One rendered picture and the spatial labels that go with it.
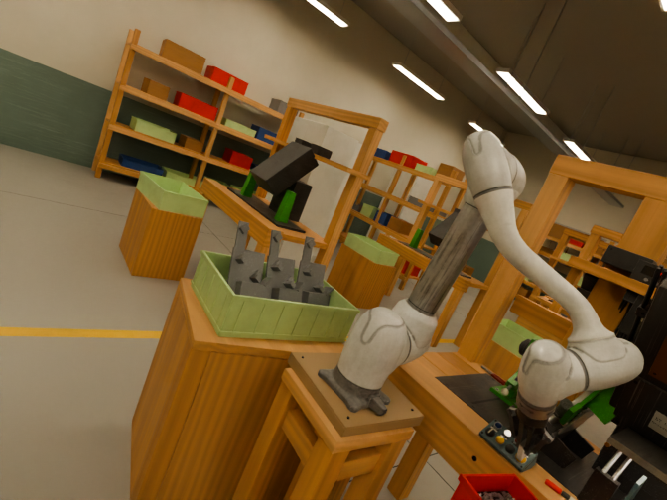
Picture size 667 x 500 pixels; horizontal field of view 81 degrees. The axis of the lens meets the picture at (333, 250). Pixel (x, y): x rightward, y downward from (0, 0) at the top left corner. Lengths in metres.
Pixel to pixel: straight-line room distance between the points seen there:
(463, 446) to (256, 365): 0.76
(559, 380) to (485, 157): 0.56
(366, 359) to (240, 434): 0.75
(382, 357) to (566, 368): 0.45
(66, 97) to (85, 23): 1.09
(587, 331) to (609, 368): 0.09
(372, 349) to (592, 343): 0.54
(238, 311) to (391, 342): 0.58
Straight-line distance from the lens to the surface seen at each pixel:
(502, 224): 1.08
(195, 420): 1.63
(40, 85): 7.29
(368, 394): 1.23
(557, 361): 1.04
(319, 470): 1.21
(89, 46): 7.31
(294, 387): 1.27
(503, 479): 1.29
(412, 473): 2.40
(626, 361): 1.16
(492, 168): 1.10
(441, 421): 1.49
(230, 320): 1.46
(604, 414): 1.53
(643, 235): 1.90
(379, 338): 1.14
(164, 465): 1.76
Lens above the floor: 1.50
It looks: 11 degrees down
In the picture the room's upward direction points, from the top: 23 degrees clockwise
